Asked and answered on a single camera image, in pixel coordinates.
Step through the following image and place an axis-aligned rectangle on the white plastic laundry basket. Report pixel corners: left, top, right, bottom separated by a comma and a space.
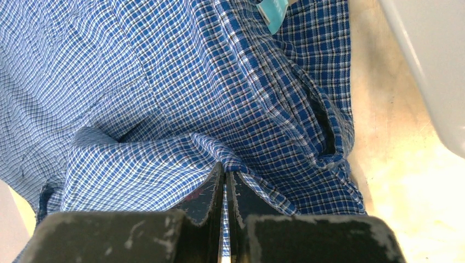
380, 0, 464, 157

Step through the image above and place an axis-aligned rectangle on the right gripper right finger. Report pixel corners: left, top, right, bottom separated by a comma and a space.
225, 172, 406, 262

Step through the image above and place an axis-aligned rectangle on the blue checkered long sleeve shirt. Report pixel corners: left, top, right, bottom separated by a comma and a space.
0, 0, 366, 263

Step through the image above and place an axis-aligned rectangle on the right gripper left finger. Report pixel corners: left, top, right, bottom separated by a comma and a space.
20, 162, 225, 262

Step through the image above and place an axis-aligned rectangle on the light blue shirt label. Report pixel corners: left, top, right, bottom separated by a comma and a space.
256, 0, 290, 35

